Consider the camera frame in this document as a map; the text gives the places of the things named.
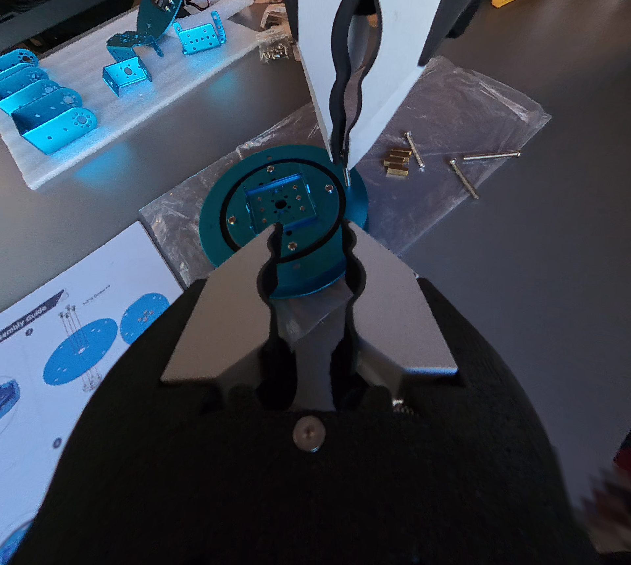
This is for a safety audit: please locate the white foam sheet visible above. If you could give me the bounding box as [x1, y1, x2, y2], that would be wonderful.
[0, 0, 257, 191]

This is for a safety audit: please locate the grey desk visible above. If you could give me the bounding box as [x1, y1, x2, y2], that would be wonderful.
[0, 0, 631, 565]

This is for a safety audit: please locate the large clear plastic bag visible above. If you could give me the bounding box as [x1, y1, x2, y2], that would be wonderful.
[139, 55, 552, 354]

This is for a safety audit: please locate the blue round-end U bracket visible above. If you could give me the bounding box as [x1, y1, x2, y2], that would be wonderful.
[0, 68, 56, 100]
[0, 48, 40, 74]
[12, 106, 98, 155]
[0, 86, 83, 127]

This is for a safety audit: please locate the small blue servo bracket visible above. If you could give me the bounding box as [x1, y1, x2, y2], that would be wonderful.
[102, 55, 152, 98]

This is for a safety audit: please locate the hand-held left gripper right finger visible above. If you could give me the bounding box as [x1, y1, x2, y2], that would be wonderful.
[331, 222, 459, 410]

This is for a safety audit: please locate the blue flat-top bracket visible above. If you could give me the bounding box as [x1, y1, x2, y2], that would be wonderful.
[106, 30, 164, 59]

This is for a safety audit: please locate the pile of small hardware bags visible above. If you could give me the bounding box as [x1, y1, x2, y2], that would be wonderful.
[256, 3, 299, 65]

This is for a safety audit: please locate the assembly manual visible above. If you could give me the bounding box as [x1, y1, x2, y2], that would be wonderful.
[0, 221, 184, 565]

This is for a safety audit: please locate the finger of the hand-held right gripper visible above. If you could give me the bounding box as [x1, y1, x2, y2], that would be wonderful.
[344, 0, 467, 167]
[293, 0, 368, 165]

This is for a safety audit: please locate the round bearing with blue bracket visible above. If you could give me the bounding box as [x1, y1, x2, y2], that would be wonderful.
[224, 161, 348, 262]

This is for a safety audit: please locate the teal metal ring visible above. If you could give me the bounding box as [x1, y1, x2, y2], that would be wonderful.
[199, 144, 369, 297]
[266, 274, 356, 300]

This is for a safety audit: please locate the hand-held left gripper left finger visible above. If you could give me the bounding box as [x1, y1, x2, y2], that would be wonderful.
[161, 222, 301, 410]

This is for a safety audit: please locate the wide blue U bracket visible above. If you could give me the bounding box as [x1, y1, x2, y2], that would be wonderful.
[175, 10, 227, 56]

